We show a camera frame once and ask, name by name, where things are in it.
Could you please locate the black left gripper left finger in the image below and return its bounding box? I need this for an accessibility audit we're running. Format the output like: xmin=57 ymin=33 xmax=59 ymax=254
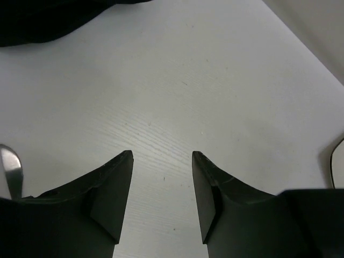
xmin=1 ymin=150 xmax=133 ymax=257

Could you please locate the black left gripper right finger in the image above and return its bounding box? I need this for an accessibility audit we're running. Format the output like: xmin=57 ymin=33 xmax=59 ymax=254
xmin=192 ymin=151 xmax=343 ymax=257

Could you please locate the silver metal knife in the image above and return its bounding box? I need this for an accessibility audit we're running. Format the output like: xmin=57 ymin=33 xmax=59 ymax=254
xmin=1 ymin=144 xmax=24 ymax=199

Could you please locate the white square plate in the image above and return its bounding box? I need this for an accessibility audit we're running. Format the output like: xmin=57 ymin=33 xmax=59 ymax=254
xmin=329 ymin=139 xmax=344 ymax=189

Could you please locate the black cloth placemat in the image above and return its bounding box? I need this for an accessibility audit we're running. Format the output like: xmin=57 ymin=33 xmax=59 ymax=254
xmin=1 ymin=0 xmax=144 ymax=47

